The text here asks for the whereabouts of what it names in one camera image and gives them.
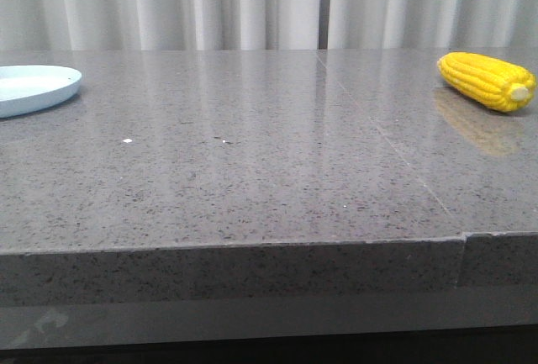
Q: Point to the yellow corn cob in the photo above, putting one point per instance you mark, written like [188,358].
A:
[496,84]

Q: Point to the light blue round plate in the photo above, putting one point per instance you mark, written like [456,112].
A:
[28,89]

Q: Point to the white pleated curtain right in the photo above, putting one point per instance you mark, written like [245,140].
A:
[387,24]

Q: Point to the white pleated curtain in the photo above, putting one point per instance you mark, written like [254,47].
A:
[162,24]
[387,24]

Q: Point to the white pleated curtain left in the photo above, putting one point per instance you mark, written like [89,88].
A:
[162,24]

